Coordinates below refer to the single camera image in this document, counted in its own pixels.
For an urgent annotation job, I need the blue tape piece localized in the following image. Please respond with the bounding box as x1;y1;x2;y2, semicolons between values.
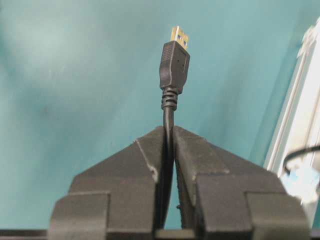
280;163;320;205

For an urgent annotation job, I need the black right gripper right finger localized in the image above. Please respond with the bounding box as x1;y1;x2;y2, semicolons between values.
174;126;310;240

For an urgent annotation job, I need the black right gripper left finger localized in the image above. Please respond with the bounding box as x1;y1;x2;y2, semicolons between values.
48;126;164;240

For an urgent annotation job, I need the rectangular aluminium extrusion frame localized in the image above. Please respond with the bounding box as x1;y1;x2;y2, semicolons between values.
262;23;320;201

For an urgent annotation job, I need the black USB cable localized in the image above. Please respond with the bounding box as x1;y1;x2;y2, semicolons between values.
158;25;191;230

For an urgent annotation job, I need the black zip tie loop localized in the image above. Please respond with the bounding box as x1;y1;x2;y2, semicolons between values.
282;144;320;175

